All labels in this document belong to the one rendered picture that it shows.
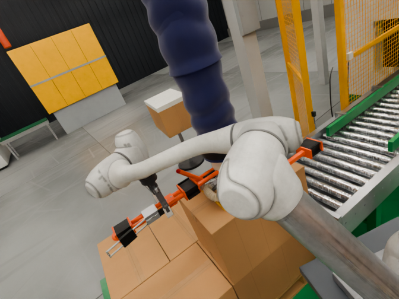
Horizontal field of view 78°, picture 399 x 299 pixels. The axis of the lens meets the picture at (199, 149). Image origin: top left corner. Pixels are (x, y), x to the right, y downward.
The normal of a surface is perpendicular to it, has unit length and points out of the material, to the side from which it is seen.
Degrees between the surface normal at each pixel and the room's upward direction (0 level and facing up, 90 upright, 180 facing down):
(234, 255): 90
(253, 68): 90
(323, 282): 0
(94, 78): 90
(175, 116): 90
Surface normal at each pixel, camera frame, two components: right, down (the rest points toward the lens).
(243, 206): -0.51, 0.48
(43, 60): 0.55, 0.23
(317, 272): -0.33, -0.82
